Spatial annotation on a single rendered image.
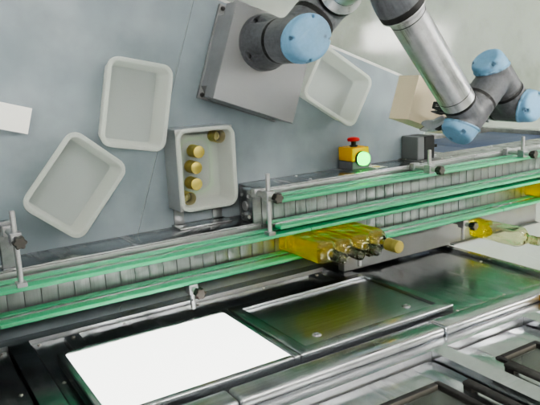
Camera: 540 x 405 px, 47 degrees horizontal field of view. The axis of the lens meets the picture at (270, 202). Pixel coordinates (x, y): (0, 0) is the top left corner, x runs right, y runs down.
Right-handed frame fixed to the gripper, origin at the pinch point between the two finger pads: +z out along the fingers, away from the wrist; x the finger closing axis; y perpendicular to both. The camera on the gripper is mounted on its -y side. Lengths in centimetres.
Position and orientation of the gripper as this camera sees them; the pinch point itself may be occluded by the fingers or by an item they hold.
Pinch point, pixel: (427, 104)
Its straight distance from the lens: 180.4
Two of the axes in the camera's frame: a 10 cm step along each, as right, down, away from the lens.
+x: -2.4, 9.7, 0.3
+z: -5.3, -1.5, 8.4
